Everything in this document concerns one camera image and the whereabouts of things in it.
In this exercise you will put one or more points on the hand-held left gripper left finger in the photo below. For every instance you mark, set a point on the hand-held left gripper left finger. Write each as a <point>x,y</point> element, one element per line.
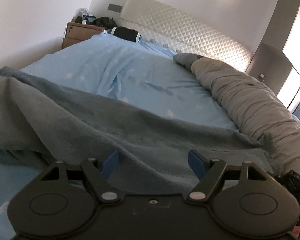
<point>111,164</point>

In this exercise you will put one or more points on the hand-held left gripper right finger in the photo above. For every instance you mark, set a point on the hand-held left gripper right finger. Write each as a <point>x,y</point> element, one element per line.
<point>196,164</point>

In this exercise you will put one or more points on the grey fleece blanket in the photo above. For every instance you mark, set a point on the grey fleece blanket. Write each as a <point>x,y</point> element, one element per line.
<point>90,125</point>

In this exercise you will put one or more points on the grey duvet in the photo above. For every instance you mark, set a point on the grey duvet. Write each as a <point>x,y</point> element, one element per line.
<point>252,100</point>

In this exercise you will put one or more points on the light blue bed sheet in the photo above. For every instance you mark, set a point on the light blue bed sheet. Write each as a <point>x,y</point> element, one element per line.
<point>115,67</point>

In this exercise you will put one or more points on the grey and white wardrobe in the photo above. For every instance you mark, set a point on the grey and white wardrobe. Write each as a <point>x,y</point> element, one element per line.
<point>272,55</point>

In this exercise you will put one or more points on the black and blue pillow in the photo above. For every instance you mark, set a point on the black and blue pillow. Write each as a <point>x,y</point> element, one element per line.
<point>126,33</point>

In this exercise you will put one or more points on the cream quilted headboard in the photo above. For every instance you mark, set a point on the cream quilted headboard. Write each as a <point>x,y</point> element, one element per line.
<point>190,30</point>

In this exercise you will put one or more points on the wooden nightstand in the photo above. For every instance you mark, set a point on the wooden nightstand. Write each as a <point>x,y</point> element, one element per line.
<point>75,34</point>

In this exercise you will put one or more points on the clear plastic bag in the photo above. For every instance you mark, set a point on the clear plastic bag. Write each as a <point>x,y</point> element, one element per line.
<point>83,12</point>

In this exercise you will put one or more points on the grey wall switch panel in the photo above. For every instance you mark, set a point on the grey wall switch panel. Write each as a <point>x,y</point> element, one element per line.
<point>115,7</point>

